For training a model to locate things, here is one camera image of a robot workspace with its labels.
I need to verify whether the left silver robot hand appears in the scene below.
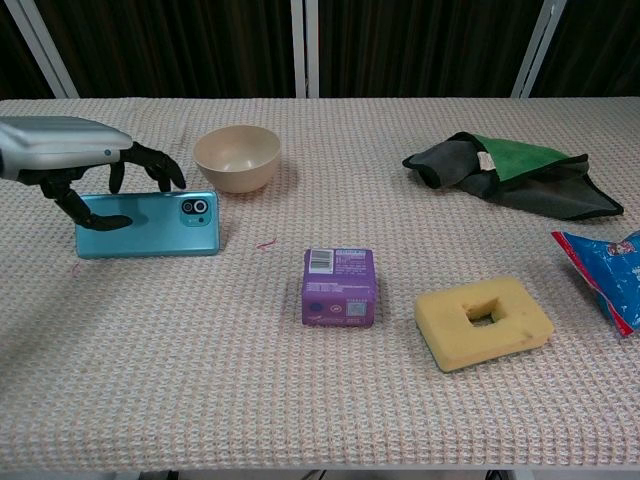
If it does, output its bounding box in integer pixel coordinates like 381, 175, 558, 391
0, 115, 188, 232

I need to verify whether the teal blue smartphone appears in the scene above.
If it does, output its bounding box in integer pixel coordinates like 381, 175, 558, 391
74, 189, 221, 260

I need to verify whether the black curtain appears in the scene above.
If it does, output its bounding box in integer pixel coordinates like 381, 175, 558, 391
0, 0, 640, 100

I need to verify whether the beige bowl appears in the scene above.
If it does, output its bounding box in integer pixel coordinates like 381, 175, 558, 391
192, 124, 281, 195

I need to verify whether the beige woven tablecloth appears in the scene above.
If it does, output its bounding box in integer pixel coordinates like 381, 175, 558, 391
0, 96, 640, 472

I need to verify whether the purple small box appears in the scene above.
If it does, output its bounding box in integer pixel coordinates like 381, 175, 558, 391
300, 246, 377, 329

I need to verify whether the green and grey cloth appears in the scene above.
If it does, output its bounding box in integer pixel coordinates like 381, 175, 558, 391
401, 130, 626, 222

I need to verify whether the yellow sponge with hole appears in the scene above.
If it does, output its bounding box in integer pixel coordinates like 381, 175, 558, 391
413, 276, 556, 374

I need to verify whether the blue snack bag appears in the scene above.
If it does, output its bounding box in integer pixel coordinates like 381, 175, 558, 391
550, 228, 640, 339

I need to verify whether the white frame post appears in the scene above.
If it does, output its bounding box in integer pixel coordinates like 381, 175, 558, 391
290, 0, 321, 99
510, 0, 569, 99
0, 0, 79, 99

